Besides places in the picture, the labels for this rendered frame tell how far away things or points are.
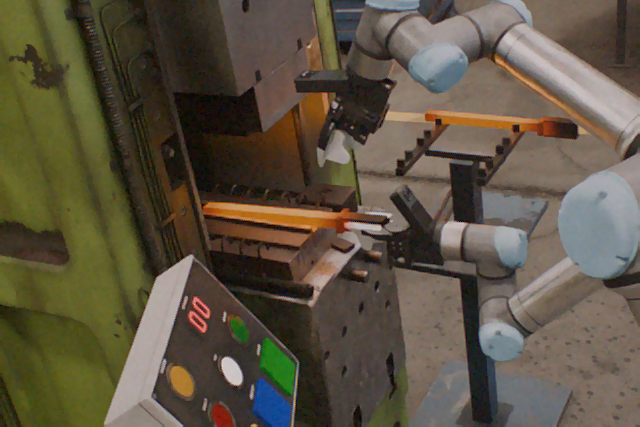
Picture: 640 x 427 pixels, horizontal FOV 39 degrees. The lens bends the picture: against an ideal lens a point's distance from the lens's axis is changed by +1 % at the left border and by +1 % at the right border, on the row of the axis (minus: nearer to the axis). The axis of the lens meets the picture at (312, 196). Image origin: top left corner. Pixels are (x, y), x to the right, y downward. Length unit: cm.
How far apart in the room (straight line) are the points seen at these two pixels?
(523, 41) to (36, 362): 123
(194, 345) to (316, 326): 52
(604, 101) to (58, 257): 99
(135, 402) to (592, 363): 202
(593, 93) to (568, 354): 183
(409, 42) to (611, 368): 185
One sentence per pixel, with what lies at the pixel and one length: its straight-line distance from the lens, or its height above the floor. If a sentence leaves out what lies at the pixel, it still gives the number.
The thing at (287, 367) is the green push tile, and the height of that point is 99.
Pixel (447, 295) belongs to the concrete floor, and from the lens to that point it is 330.
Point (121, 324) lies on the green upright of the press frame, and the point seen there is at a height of 102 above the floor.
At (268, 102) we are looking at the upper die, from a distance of 166.
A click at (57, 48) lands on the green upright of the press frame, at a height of 154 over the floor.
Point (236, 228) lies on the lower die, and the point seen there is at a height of 99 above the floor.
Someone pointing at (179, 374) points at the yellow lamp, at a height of 117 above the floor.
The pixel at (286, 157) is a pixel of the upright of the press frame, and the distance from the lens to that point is 212.
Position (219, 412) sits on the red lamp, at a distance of 129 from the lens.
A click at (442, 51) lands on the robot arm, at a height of 148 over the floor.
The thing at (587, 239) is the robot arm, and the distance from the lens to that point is 112.
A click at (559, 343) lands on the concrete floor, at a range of 307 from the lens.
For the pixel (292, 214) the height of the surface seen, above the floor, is 102.
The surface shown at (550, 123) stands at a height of 95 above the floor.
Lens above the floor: 194
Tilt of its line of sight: 29 degrees down
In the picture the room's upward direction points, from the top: 10 degrees counter-clockwise
